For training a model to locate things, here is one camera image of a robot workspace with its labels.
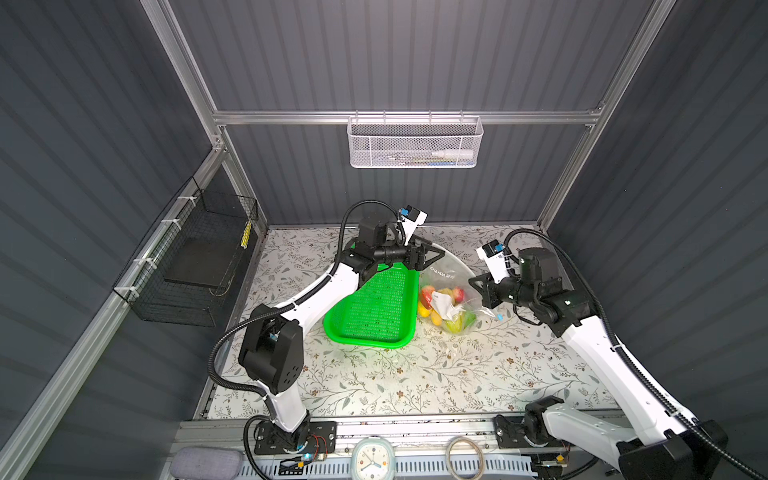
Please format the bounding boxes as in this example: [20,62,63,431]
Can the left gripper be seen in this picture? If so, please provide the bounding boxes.
[372,234,443,271]

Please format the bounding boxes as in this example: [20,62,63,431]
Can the clear zip top bag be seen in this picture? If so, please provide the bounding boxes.
[417,244,499,335]

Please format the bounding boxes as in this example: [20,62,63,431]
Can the red apple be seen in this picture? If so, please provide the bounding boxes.
[419,285,435,309]

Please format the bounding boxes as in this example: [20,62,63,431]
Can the light green fruit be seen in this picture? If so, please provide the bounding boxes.
[443,316,464,334]

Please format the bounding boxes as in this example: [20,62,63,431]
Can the green plastic basket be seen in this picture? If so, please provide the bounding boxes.
[323,263,419,349]

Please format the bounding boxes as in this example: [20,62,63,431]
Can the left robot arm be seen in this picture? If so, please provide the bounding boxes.
[238,200,445,434]

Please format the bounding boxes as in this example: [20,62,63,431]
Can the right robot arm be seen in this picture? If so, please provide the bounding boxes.
[469,240,728,479]

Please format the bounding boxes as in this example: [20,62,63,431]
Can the white analog clock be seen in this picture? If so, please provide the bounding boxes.
[350,437,396,480]

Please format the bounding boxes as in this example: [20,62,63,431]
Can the grey cloth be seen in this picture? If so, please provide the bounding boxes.
[170,447,243,480]

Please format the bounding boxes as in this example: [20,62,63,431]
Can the white wire mesh basket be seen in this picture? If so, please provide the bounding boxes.
[346,114,484,169]

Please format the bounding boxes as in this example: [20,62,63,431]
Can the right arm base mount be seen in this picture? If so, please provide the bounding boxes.
[492,414,572,451]

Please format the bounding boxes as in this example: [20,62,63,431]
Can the coiled beige cable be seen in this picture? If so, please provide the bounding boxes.
[443,435,486,480]

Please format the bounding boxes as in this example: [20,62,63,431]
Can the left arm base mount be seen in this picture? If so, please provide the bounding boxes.
[252,420,338,455]

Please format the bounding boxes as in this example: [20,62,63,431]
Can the left black cable conduit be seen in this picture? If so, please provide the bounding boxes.
[207,199,402,480]

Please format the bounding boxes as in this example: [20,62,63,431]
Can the black cable conduit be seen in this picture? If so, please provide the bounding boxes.
[503,227,766,480]
[207,199,402,480]

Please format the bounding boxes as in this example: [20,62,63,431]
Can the black wire basket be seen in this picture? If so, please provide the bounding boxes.
[113,181,259,328]

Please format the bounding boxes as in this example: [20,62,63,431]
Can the right black cable conduit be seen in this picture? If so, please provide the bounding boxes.
[503,227,766,480]

